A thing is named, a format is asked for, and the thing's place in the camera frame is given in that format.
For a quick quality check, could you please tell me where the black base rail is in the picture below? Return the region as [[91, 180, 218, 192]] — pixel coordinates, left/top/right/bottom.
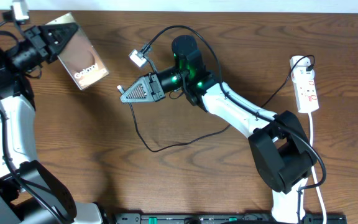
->
[[112, 211, 347, 224]]

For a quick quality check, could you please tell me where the white power strip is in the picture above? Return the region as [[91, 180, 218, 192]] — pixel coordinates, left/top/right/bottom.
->
[[290, 55, 319, 114]]

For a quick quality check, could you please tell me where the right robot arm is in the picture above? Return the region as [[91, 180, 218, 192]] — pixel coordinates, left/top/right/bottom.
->
[[118, 35, 317, 223]]

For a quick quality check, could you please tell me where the white power strip cord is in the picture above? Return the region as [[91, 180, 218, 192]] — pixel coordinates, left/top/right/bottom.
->
[[308, 113, 328, 224]]

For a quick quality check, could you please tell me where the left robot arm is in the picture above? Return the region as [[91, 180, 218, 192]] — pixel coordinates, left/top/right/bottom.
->
[[0, 22, 109, 223]]

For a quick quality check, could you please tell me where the Galaxy S25 Ultra smartphone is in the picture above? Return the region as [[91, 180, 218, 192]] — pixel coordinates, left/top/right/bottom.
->
[[48, 12, 109, 90]]

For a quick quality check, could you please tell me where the black USB charging cable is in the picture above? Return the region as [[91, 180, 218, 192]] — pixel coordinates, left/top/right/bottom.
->
[[117, 55, 316, 153]]

